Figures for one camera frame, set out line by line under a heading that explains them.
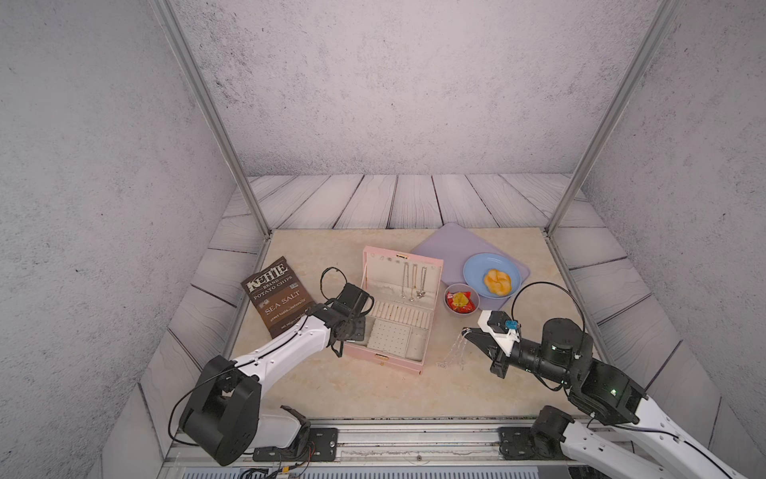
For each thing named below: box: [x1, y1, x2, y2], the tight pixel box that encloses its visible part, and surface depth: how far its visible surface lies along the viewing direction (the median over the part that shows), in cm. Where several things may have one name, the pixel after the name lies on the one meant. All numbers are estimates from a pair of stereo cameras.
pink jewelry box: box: [344, 246, 444, 376], surface depth 88 cm
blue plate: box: [462, 252, 522, 300], surface depth 107 cm
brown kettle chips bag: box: [240, 255, 316, 340], surface depth 103 cm
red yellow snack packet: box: [445, 291, 476, 314], surface depth 98 cm
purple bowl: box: [442, 283, 481, 317], surface depth 98 cm
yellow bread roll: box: [483, 268, 512, 297], surface depth 104 cm
